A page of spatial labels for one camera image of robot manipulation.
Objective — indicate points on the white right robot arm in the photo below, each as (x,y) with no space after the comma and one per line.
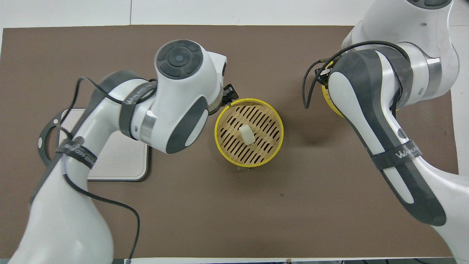
(366,102)

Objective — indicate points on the yellow slatted bamboo steamer basket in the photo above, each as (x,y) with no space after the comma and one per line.
(263,146)

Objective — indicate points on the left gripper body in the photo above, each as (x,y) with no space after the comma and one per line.
(220,68)

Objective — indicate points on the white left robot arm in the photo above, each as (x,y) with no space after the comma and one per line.
(176,106)

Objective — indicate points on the brown table mat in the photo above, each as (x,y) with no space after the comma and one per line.
(256,212)

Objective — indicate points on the white steamed bun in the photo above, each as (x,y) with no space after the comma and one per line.
(247,135)

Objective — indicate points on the white cutting board grey rim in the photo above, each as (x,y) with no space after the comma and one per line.
(124,161)

